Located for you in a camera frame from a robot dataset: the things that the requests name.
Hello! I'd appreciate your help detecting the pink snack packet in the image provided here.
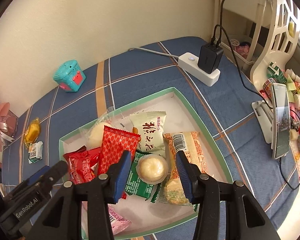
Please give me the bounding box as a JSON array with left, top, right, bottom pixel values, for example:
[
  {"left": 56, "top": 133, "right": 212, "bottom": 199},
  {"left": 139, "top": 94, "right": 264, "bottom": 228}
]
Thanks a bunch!
[{"left": 81, "top": 202, "right": 131, "bottom": 239}]

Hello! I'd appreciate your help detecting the red flower snack packet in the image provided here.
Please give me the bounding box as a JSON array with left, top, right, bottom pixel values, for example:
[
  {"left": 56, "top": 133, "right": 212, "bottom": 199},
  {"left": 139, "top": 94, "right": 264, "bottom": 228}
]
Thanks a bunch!
[{"left": 63, "top": 146, "right": 101, "bottom": 185}]

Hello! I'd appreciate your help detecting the green white snack packet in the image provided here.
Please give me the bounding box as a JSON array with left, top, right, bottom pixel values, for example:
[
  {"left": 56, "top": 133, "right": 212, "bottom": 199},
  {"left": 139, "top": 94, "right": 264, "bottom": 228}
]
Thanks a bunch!
[{"left": 28, "top": 141, "right": 43, "bottom": 164}]

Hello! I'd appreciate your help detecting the dark green snack packet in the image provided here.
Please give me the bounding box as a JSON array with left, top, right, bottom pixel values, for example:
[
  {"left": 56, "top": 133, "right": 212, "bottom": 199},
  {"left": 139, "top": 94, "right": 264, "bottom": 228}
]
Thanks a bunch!
[{"left": 125, "top": 152, "right": 154, "bottom": 200}]

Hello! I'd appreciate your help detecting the yellow soft bread packet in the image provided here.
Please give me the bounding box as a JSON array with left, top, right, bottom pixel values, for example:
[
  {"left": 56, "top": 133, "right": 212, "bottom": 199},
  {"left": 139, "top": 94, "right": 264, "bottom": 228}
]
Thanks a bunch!
[{"left": 24, "top": 118, "right": 41, "bottom": 148}]

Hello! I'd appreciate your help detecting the steamed bun packet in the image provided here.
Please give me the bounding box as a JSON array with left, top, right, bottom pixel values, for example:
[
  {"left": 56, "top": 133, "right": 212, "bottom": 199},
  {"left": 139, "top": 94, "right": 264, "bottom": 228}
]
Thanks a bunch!
[{"left": 79, "top": 107, "right": 114, "bottom": 150}]

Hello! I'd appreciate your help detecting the red patterned wafer packet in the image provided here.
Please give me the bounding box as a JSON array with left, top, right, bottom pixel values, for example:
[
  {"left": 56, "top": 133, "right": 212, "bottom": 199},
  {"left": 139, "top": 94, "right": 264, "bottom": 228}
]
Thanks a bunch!
[{"left": 97, "top": 126, "right": 141, "bottom": 175}]

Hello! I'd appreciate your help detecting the orange cream biscuit packet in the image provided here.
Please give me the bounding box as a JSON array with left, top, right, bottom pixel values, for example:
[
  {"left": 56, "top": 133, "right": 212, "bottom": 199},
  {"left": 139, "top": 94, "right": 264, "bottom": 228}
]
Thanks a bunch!
[{"left": 159, "top": 131, "right": 207, "bottom": 205}]

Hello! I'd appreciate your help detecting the pudding jelly cup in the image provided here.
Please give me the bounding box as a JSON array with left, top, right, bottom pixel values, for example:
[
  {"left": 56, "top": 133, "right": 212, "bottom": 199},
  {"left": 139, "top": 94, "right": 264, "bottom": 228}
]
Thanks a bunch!
[{"left": 136, "top": 154, "right": 168, "bottom": 185}]

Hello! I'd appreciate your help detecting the cream puff snack packet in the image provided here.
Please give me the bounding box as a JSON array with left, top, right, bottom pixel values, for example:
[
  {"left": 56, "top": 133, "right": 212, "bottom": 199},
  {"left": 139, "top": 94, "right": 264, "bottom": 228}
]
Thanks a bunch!
[{"left": 129, "top": 111, "right": 166, "bottom": 157}]

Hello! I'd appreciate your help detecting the glass vase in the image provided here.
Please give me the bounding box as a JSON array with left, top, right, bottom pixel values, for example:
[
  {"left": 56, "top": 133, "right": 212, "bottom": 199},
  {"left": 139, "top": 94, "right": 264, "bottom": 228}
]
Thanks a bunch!
[{"left": 0, "top": 110, "right": 18, "bottom": 142}]

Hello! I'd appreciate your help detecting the white phone stand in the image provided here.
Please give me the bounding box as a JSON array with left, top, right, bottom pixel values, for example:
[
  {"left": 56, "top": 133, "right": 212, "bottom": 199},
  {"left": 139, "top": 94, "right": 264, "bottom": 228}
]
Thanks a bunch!
[{"left": 251, "top": 101, "right": 273, "bottom": 144}]

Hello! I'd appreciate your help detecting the smartphone on stand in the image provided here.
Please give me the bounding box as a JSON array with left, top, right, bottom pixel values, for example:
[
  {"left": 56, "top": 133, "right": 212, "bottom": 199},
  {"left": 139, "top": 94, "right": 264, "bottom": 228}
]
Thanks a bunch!
[{"left": 271, "top": 83, "right": 290, "bottom": 159}]

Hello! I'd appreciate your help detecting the blue plaid tablecloth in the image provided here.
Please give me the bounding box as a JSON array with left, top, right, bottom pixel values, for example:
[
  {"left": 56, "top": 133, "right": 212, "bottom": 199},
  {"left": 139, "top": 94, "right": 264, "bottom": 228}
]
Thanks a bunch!
[{"left": 2, "top": 37, "right": 299, "bottom": 228}]

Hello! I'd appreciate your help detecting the colourful clutter pile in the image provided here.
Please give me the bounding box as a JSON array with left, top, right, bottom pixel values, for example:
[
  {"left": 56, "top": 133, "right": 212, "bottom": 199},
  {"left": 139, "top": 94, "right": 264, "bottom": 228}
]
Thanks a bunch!
[{"left": 262, "top": 62, "right": 300, "bottom": 147}]

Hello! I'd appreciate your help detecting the teal toy box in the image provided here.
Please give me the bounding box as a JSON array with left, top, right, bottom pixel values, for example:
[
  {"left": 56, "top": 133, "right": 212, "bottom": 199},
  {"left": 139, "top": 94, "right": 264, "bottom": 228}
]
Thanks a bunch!
[{"left": 53, "top": 60, "right": 86, "bottom": 93}]

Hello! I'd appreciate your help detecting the white power strip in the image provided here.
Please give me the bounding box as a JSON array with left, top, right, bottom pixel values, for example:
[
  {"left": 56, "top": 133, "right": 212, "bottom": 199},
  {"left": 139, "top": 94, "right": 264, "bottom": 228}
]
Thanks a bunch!
[{"left": 178, "top": 52, "right": 221, "bottom": 87}]

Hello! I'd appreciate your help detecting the black power adapter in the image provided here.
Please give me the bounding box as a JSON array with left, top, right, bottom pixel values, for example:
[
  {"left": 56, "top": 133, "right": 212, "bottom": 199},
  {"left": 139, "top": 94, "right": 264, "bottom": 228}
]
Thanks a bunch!
[{"left": 198, "top": 43, "right": 223, "bottom": 74}]

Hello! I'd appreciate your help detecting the white chair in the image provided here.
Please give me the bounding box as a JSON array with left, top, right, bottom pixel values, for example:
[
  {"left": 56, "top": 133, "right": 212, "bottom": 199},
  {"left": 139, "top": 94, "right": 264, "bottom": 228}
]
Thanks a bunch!
[{"left": 214, "top": 0, "right": 300, "bottom": 90}]

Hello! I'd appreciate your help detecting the grey power strip cord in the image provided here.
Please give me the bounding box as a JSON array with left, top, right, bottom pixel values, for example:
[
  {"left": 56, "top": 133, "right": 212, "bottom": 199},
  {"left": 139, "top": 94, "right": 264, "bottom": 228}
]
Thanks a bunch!
[{"left": 128, "top": 47, "right": 179, "bottom": 59}]

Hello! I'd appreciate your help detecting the black adapter cable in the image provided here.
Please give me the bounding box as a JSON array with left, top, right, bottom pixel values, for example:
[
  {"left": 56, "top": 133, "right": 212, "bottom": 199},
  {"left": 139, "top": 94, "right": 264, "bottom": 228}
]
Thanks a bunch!
[{"left": 210, "top": 0, "right": 273, "bottom": 110}]

